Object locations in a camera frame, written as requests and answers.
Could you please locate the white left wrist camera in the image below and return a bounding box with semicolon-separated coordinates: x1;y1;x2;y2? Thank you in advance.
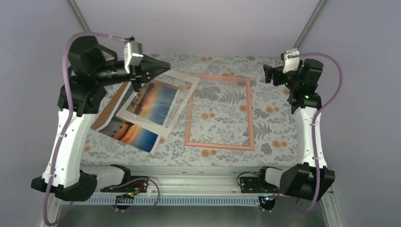
123;40;144;73

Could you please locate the pink wooden picture frame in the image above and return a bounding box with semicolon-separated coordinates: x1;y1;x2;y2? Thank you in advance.
184;74;254;151

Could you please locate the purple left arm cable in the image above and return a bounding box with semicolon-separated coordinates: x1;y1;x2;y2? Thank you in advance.
42;32;160;227

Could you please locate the grey slotted cable duct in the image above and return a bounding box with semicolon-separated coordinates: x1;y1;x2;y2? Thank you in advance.
61;196;276;206

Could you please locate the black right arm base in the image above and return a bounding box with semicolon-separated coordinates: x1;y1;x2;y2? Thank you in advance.
237;175;280;194

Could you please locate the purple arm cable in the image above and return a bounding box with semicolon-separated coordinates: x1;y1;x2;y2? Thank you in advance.
259;52;344;214
42;32;160;227

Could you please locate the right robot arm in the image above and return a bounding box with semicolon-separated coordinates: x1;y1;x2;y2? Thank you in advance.
256;59;335;201

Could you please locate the brown cardboard backing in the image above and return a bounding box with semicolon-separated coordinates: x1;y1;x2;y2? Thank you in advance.
91;82;130;131

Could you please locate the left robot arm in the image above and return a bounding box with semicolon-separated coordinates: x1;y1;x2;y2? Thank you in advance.
31;32;171;201

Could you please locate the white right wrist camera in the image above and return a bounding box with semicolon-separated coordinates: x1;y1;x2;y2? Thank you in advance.
281;48;300;73

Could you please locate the floral patterned table cloth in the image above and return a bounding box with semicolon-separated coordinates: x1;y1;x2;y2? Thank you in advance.
81;55;296;166

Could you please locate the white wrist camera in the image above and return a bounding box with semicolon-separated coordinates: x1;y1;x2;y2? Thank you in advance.
281;48;300;73
123;40;144;73

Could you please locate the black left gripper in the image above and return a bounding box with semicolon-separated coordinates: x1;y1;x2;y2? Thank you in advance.
93;54;170;92

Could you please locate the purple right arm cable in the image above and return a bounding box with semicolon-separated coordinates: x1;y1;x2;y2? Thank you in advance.
259;52;344;214

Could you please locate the aluminium rail platform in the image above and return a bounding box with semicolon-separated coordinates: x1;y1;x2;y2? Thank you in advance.
37;164;345;227

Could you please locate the clear acrylic sheet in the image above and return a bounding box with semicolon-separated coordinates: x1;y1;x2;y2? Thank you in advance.
131;70;201;132

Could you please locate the sunset landscape photo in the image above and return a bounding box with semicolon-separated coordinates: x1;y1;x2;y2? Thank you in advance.
97;80;180;153

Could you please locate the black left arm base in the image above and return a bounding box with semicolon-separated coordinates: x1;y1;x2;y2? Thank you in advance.
100;176;149;193

